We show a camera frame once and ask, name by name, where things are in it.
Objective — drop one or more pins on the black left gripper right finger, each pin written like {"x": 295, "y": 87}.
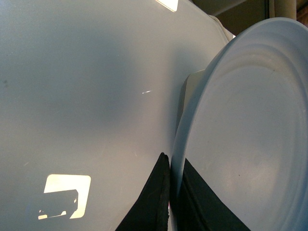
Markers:
{"x": 197, "y": 208}

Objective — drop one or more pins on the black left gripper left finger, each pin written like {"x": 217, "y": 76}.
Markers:
{"x": 150, "y": 211}

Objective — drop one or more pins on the light blue round plate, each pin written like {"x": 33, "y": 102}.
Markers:
{"x": 245, "y": 128}

